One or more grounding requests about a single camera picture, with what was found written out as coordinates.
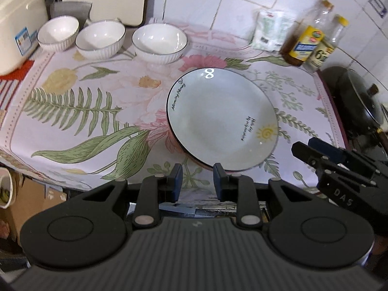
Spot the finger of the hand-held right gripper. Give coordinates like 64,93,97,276
291,142,376,188
308,137,382,176

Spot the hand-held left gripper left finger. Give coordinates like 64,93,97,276
82,164,184,228

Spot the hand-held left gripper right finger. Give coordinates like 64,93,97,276
213,163,316,228

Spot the white plate with sun print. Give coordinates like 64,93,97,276
166,67,278,171

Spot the white ribbed bowl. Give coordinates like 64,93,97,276
75,20,126,59
131,23,188,65
37,16,80,52

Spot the black cooking pot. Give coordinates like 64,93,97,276
321,66,388,146

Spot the glass pot lid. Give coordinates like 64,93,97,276
339,68,388,128

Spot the clear vinegar bottle yellow cap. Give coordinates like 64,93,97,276
303,15,349,73

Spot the floral tablecloth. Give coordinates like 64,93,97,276
0,21,349,207

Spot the brown sauce bottle yellow label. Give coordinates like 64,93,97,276
280,0,334,67

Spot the clear plastic packet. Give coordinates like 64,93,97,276
279,11,297,52

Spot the white plastic packet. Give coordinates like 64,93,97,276
251,10,287,51

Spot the cardboard box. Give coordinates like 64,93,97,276
0,176,68,243

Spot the white cup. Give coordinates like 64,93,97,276
0,167,16,209

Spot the red striped cloth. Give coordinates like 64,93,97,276
0,60,35,119

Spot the steel cleaver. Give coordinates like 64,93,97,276
50,1,93,26

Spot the white rice cooker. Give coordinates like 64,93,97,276
0,0,50,76

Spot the dark wall sticker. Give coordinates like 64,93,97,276
370,0,388,19

